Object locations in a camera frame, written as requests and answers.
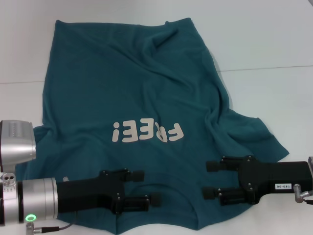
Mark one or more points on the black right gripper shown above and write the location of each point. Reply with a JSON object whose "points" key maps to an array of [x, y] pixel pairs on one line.
{"points": [[274, 178]]}

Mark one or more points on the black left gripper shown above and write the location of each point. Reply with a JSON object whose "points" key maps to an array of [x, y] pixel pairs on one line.
{"points": [[88, 193]]}

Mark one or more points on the teal t-shirt with FREE print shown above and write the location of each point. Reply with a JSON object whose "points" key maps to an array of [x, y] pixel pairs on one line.
{"points": [[127, 85]]}

